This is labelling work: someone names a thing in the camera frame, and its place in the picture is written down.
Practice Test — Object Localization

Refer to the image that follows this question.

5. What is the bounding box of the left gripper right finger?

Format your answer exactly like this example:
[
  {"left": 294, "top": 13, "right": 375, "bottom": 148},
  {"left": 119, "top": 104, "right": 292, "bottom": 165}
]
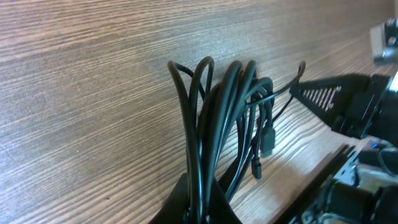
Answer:
[{"left": 210, "top": 179, "right": 242, "bottom": 224}]

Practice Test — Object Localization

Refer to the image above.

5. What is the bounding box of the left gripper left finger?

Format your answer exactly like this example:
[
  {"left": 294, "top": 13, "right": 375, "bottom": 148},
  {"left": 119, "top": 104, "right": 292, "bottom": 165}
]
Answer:
[{"left": 149, "top": 173, "right": 189, "bottom": 224}]

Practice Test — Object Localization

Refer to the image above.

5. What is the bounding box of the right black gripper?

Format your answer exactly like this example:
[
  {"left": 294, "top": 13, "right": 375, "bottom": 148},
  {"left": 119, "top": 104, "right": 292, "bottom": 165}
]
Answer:
[{"left": 290, "top": 74, "right": 391, "bottom": 139}]

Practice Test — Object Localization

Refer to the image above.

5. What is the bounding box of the thick black USB cable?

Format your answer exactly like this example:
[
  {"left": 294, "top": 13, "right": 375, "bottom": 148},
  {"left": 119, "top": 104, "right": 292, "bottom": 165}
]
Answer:
[{"left": 167, "top": 55, "right": 277, "bottom": 224}]

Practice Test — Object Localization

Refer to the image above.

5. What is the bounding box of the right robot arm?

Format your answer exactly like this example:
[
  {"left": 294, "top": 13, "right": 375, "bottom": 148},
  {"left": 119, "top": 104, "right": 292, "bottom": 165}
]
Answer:
[{"left": 290, "top": 73, "right": 397, "bottom": 146}]

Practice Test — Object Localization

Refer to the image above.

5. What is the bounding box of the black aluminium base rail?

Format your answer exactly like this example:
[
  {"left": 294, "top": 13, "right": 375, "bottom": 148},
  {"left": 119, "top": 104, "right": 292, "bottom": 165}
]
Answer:
[{"left": 272, "top": 142, "right": 397, "bottom": 224}]

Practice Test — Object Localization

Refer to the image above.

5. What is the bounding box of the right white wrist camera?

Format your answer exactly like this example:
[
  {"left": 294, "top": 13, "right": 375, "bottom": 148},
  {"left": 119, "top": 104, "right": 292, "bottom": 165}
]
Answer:
[{"left": 369, "top": 18, "right": 397, "bottom": 64}]

